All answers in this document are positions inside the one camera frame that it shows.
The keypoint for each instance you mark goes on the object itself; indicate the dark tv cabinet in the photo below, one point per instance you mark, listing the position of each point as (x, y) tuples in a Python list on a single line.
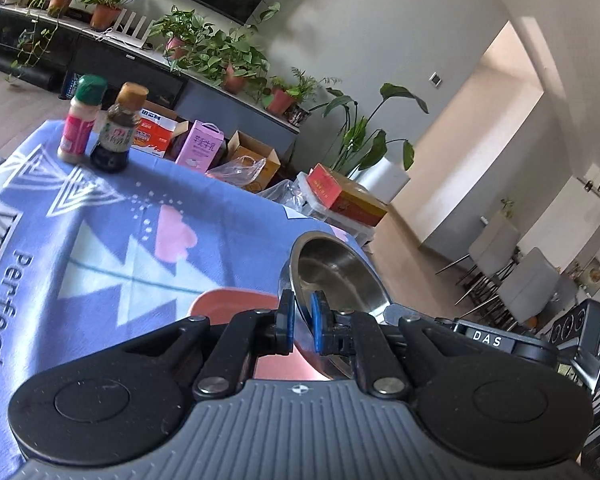
[(46, 52)]

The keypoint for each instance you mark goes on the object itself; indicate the pink spice shaker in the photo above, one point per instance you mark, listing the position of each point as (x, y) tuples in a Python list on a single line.
[(84, 108)]

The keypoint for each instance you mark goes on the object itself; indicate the grey dining chair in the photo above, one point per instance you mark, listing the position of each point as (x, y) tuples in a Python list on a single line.
[(527, 289)]

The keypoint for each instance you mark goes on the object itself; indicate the pink square bowl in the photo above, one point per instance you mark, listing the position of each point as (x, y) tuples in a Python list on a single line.
[(228, 305)]

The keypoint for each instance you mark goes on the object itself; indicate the potted plant terracotta pot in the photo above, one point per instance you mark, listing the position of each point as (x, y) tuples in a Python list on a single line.
[(102, 7)]

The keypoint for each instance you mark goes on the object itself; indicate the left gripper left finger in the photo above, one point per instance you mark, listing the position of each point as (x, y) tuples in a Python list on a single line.
[(223, 376)]

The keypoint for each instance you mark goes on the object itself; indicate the large leafy floor plant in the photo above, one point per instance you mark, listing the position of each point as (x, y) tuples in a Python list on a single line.
[(360, 146)]

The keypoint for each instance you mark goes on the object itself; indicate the stainless steel bowl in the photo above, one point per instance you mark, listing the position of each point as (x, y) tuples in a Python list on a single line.
[(321, 261)]

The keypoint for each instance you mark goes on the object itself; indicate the pink carton box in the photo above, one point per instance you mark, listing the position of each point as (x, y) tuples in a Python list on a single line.
[(200, 147)]

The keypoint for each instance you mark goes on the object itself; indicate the open brown cardboard box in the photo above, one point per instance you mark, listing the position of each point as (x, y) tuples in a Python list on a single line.
[(260, 160)]

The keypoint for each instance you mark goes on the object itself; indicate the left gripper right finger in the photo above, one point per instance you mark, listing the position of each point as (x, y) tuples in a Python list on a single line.
[(357, 336)]

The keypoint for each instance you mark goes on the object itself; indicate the white router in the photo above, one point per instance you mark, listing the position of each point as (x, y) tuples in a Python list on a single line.
[(130, 29)]

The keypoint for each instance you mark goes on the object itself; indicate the potted plant red pot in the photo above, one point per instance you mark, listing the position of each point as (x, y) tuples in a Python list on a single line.
[(283, 94)]

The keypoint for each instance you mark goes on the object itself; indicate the soy sauce bottle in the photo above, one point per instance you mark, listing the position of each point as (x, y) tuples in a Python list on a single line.
[(111, 150)]

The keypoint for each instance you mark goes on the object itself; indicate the blue patterned tablecloth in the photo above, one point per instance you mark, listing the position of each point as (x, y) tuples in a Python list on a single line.
[(89, 259)]

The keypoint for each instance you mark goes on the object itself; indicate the red cardboard box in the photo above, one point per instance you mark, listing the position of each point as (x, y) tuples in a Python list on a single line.
[(344, 196)]

